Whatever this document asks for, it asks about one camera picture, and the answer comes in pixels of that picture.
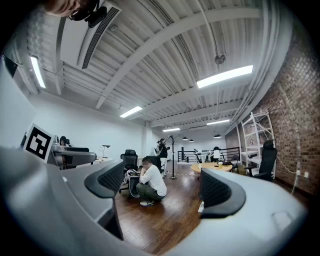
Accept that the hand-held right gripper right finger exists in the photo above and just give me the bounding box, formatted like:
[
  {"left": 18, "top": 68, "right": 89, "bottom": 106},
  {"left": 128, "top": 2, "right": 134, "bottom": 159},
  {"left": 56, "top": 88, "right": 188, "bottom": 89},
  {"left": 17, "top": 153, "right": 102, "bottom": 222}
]
[{"left": 159, "top": 167, "right": 310, "bottom": 256}]

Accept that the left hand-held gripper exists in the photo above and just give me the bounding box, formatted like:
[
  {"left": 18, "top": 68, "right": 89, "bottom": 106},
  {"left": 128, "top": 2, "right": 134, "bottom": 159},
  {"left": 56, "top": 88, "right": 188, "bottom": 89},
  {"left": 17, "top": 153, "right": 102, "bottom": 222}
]
[{"left": 19, "top": 122, "right": 98, "bottom": 170}]

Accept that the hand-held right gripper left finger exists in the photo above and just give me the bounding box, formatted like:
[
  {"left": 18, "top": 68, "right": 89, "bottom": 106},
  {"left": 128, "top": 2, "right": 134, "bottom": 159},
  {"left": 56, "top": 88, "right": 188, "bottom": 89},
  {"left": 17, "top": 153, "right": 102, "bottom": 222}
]
[{"left": 0, "top": 145, "right": 151, "bottom": 256}]

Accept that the black high-back office chair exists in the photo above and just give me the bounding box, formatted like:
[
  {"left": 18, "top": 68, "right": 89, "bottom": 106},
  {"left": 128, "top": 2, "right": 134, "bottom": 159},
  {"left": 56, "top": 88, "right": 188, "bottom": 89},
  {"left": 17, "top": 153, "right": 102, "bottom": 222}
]
[{"left": 244, "top": 139, "right": 278, "bottom": 183}]

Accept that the black desk lamp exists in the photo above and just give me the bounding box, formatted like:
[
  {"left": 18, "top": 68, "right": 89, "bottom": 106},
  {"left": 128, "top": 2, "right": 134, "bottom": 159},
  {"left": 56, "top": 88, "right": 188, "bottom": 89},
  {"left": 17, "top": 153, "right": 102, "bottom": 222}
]
[{"left": 101, "top": 144, "right": 112, "bottom": 159}]

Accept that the round wooden table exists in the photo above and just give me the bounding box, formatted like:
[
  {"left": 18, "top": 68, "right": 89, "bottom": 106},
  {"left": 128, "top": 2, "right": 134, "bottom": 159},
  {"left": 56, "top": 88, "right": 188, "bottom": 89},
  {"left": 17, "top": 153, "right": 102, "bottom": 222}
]
[{"left": 190, "top": 162, "right": 234, "bottom": 174}]

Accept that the white metal shelf rack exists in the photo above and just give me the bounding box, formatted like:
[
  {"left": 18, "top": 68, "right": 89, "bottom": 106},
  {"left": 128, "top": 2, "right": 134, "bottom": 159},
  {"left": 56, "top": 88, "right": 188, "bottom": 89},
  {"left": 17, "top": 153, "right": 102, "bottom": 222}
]
[{"left": 240, "top": 110, "right": 276, "bottom": 177}]

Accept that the black mesh office chair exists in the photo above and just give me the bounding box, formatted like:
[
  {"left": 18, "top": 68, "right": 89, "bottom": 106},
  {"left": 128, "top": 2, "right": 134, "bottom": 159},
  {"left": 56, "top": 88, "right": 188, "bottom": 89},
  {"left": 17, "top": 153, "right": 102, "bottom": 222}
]
[{"left": 120, "top": 149, "right": 139, "bottom": 172}]

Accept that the black stair railing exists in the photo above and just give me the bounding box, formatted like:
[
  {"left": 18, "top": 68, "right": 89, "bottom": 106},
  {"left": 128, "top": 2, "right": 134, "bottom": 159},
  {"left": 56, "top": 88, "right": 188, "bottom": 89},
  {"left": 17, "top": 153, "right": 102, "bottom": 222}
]
[{"left": 176, "top": 146, "right": 241, "bottom": 165}]

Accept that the black coat rack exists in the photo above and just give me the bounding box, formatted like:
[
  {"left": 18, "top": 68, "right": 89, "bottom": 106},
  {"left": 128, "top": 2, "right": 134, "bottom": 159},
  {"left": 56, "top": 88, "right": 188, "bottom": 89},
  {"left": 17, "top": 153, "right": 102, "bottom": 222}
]
[{"left": 166, "top": 134, "right": 179, "bottom": 181}]

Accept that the ceiling air vent unit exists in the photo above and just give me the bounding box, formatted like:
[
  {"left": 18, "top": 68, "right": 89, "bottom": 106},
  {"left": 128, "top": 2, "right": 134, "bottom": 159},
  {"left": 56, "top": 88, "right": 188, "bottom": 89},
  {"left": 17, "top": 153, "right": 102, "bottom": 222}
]
[{"left": 76, "top": 1, "right": 123, "bottom": 70}]

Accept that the person's face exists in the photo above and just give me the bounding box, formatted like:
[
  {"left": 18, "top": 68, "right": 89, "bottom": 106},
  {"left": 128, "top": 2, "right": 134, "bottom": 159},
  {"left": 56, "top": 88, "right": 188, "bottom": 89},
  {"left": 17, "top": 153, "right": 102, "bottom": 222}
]
[{"left": 44, "top": 0, "right": 81, "bottom": 18}]

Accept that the round metal ceiling fixture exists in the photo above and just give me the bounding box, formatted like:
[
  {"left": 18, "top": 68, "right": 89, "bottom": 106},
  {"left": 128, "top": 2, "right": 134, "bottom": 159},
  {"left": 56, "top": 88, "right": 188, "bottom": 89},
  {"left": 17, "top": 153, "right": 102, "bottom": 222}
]
[{"left": 214, "top": 53, "right": 227, "bottom": 66}]

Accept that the white cable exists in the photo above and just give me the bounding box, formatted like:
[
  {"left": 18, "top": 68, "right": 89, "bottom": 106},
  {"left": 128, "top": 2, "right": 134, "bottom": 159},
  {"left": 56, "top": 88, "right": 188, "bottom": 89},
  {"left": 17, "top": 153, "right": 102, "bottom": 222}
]
[{"left": 275, "top": 154, "right": 300, "bottom": 196}]

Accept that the black wall panel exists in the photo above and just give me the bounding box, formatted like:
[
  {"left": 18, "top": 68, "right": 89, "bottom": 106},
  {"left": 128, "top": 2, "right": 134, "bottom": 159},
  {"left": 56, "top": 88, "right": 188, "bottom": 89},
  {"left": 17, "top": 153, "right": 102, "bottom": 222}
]
[{"left": 1, "top": 54, "right": 19, "bottom": 78}]

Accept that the black head-worn camera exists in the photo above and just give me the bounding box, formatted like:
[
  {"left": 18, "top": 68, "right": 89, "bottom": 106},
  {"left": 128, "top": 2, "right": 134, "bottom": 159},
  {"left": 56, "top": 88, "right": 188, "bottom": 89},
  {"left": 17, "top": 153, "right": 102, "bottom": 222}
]
[{"left": 67, "top": 0, "right": 109, "bottom": 29}]

